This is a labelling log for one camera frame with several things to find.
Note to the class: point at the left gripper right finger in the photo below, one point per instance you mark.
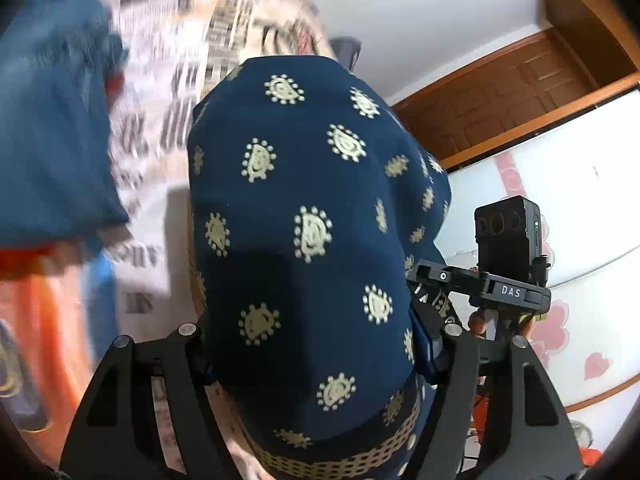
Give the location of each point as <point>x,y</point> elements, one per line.
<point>495,415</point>

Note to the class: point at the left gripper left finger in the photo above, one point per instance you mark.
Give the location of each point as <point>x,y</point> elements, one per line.
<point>114,433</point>

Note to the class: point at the navy patterned hooded jacket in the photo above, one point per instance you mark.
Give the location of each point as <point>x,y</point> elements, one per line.
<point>310,204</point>

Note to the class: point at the orange sleeve forearm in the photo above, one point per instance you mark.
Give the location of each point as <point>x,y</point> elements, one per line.
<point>483,406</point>

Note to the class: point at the person's right hand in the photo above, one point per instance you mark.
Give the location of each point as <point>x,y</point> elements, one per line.
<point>492,324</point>

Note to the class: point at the white sliding wardrobe door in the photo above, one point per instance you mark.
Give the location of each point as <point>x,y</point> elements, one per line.
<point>584,176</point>

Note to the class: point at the folded red garment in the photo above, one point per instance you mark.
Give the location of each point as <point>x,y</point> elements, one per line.
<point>17,259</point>

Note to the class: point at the brown wooden door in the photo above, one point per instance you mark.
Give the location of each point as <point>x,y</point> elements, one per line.
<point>510,96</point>

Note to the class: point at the folded blue jeans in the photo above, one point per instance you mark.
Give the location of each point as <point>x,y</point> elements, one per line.
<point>56,179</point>

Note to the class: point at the purple grey backpack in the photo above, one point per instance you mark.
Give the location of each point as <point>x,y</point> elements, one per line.
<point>346,50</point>

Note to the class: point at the wooden overhead cabinet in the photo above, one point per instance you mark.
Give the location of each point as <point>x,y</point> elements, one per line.
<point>597,32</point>

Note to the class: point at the printed bed cover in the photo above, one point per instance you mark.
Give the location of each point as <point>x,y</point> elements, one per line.
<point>59,315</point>

